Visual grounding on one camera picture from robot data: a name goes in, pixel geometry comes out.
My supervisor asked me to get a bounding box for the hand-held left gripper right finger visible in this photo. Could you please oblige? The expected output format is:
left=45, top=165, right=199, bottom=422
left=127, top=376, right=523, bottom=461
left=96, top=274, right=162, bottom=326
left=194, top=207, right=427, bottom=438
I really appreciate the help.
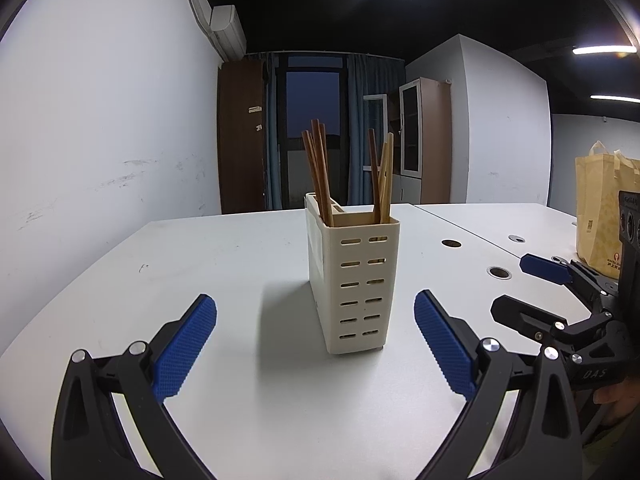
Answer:
left=413, top=289, right=584, bottom=480

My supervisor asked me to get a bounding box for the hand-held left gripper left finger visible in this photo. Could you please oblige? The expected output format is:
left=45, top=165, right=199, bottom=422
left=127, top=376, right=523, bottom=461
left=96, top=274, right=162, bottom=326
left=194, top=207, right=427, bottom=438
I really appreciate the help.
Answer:
left=50, top=294, right=218, bottom=480

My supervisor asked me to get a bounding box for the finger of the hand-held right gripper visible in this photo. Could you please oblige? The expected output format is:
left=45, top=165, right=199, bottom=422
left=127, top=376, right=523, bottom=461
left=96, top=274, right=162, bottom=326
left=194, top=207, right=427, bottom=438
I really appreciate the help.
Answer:
left=491, top=295, right=614, bottom=347
left=519, top=253, right=622, bottom=312

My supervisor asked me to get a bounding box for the cream plastic utensil holder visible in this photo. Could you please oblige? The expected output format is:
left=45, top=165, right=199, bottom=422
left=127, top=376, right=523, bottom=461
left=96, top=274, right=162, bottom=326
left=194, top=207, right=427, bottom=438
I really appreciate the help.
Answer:
left=305, top=192, right=402, bottom=357

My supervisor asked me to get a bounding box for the dark brown wooden chopstick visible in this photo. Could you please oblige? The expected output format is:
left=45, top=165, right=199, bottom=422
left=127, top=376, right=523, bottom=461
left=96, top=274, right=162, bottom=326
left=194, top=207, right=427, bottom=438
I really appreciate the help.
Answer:
left=307, top=135, right=331, bottom=225
left=301, top=131, right=328, bottom=225
left=367, top=129, right=381, bottom=224
left=311, top=119, right=335, bottom=227

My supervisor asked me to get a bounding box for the person's right hand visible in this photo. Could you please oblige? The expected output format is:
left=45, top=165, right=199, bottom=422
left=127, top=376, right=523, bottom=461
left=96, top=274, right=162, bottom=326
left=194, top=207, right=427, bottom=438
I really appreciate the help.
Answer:
left=592, top=379, right=640, bottom=441

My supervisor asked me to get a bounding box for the tan paper bag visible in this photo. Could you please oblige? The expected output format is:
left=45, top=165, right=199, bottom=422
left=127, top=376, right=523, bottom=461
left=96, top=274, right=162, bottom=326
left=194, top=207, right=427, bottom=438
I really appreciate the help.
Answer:
left=574, top=140, right=640, bottom=282

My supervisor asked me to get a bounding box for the brown glass-door cabinet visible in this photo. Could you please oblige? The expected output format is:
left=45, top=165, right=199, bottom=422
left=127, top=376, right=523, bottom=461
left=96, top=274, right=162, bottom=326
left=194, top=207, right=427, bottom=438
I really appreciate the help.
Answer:
left=398, top=76, right=453, bottom=204

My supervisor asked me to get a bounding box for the white open window sash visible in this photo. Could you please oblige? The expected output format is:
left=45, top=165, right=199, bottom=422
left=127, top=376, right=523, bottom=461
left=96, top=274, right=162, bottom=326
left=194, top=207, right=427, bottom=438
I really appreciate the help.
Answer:
left=361, top=93, right=389, bottom=177

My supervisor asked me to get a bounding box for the brown wooden wardrobe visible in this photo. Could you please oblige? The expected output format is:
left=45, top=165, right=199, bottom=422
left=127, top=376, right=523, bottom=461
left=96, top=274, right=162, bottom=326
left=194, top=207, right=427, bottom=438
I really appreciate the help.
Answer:
left=216, top=57, right=267, bottom=216

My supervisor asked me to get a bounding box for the blue curtain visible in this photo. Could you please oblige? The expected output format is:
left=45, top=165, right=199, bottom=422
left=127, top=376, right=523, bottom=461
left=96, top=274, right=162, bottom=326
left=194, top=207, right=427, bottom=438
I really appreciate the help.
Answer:
left=262, top=54, right=282, bottom=212
left=346, top=54, right=407, bottom=207

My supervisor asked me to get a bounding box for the dark glass balcony door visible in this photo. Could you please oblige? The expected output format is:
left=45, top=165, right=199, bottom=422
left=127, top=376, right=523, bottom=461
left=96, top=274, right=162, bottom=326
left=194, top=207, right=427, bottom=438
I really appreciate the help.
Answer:
left=276, top=54, right=349, bottom=209

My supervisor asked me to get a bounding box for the white wall air conditioner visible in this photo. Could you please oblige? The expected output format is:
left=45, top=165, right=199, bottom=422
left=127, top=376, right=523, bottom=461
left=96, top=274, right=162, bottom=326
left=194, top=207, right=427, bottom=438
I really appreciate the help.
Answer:
left=210, top=5, right=247, bottom=59

